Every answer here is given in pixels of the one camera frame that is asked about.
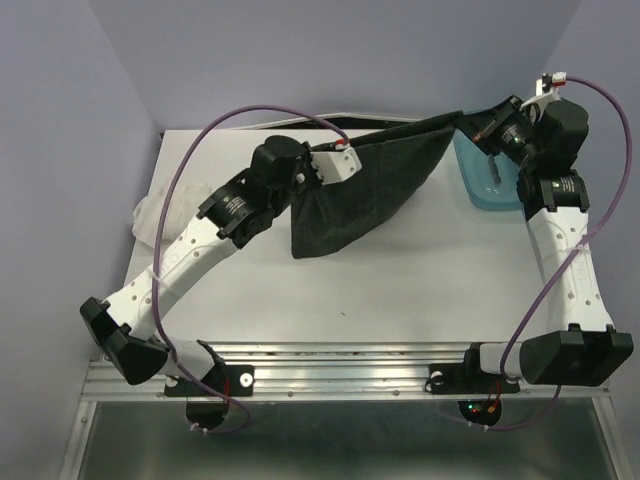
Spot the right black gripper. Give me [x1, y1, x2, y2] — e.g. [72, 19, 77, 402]
[456, 94, 545, 170]

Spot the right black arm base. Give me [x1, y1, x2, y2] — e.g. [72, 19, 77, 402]
[424, 343, 521, 428]

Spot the aluminium rail frame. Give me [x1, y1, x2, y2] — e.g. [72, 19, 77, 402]
[59, 112, 621, 480]

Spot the teal plastic basket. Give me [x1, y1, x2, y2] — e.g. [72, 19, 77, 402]
[453, 121, 522, 212]

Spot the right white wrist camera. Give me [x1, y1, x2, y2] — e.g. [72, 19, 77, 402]
[520, 71, 567, 114]

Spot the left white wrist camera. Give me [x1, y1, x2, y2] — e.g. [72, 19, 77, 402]
[311, 145, 362, 185]

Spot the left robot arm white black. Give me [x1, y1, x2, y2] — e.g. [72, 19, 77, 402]
[80, 135, 361, 394]

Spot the black skirt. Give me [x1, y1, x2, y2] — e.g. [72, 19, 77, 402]
[290, 111, 463, 259]

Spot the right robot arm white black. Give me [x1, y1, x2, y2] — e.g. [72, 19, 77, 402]
[460, 94, 634, 390]

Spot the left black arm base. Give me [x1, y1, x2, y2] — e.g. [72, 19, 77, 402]
[161, 340, 255, 435]

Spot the white pleated skirt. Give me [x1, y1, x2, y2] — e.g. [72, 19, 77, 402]
[131, 182, 213, 249]

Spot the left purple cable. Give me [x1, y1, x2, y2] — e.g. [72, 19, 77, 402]
[152, 103, 351, 435]

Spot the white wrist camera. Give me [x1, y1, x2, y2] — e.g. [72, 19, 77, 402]
[311, 145, 362, 185]
[520, 71, 567, 114]

